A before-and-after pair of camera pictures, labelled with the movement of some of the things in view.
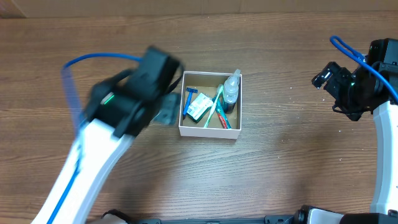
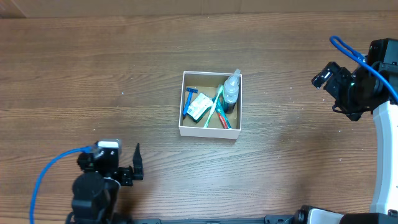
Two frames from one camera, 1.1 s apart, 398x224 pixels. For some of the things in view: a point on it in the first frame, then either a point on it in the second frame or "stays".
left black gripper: (168, 111) → (125, 174)
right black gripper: (333, 78) stays
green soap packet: (199, 107) stays
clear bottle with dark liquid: (231, 90) stays
